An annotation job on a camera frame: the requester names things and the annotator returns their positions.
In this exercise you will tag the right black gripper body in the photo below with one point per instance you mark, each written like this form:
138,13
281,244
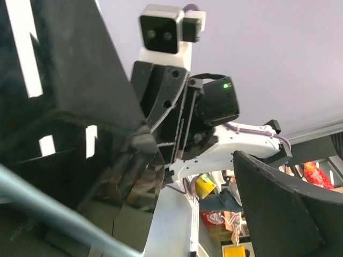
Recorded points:
167,96

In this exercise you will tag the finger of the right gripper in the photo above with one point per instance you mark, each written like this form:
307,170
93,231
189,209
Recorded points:
141,176

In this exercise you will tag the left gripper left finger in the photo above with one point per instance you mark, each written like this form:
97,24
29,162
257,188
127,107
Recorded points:
68,111

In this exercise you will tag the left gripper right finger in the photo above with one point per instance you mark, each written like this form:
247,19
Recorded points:
285,215

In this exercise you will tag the phone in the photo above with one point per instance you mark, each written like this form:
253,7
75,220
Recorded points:
49,210

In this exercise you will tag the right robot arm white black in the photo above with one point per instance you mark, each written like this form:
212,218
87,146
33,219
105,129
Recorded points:
191,123

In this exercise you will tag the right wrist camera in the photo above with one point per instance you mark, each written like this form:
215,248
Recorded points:
168,33

